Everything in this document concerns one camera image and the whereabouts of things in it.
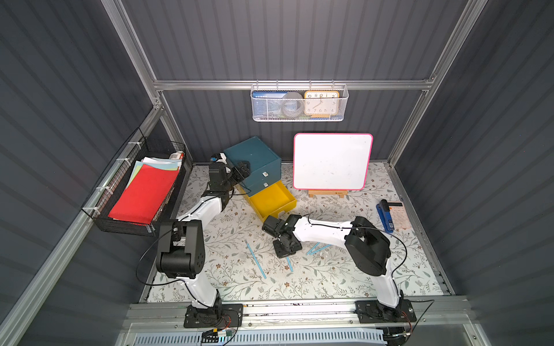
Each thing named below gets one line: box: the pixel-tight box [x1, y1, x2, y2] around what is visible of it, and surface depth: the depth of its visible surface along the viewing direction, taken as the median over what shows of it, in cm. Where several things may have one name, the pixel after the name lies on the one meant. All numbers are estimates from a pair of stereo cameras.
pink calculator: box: [387, 201, 412, 230], surface depth 99 cm
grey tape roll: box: [280, 91, 305, 119], surface depth 89 cm
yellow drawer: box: [243, 180, 298, 223], surface depth 105 cm
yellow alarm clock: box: [303, 90, 340, 118], surface depth 90 cm
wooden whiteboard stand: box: [308, 189, 349, 199], surface depth 104 cm
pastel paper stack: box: [125, 157, 182, 192], surface depth 79 cm
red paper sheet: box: [107, 164, 179, 225], surface depth 77 cm
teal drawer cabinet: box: [223, 136, 283, 197], surface depth 96 cm
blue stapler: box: [375, 198, 395, 233], surface depth 98 cm
